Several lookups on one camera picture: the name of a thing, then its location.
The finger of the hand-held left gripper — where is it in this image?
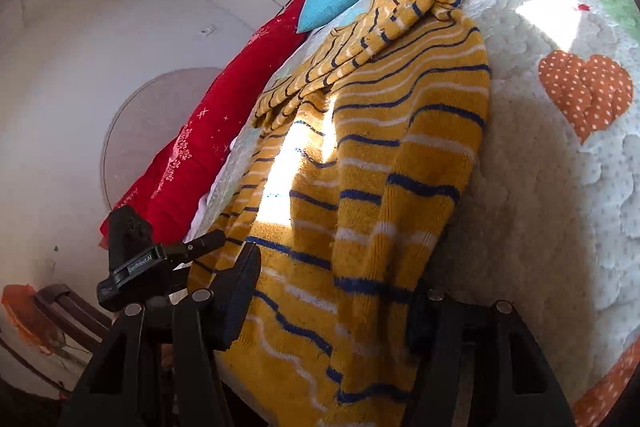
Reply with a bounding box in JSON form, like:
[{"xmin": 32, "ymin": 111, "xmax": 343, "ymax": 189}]
[{"xmin": 164, "ymin": 229, "xmax": 227, "ymax": 269}]

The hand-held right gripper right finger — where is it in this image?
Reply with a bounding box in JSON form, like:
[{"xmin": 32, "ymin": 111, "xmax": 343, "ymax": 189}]
[{"xmin": 404, "ymin": 287, "xmax": 577, "ymax": 427}]

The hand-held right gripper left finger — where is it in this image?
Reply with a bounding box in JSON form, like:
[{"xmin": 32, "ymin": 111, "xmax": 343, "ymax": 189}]
[{"xmin": 59, "ymin": 243, "xmax": 262, "ymax": 427}]

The white patchwork quilt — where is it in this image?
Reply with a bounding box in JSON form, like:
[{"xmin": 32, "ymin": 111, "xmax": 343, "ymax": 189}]
[{"xmin": 184, "ymin": 0, "xmax": 640, "ymax": 427}]

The orange cloth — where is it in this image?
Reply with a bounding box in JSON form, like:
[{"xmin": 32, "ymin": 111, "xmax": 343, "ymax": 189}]
[{"xmin": 1, "ymin": 284, "xmax": 68, "ymax": 360}]

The round pale rug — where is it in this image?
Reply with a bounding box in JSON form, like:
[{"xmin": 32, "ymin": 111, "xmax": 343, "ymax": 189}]
[{"xmin": 101, "ymin": 67, "xmax": 226, "ymax": 212}]

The red snowflake blanket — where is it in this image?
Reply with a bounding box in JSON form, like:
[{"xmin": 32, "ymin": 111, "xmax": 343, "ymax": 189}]
[{"xmin": 98, "ymin": 0, "xmax": 313, "ymax": 250}]

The yellow striped knit sweater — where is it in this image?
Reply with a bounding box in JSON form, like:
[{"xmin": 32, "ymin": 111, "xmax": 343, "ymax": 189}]
[{"xmin": 187, "ymin": 0, "xmax": 493, "ymax": 427}]

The dark wooden chair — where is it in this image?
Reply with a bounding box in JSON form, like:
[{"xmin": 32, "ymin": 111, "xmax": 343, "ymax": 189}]
[{"xmin": 32, "ymin": 284, "xmax": 115, "ymax": 354}]

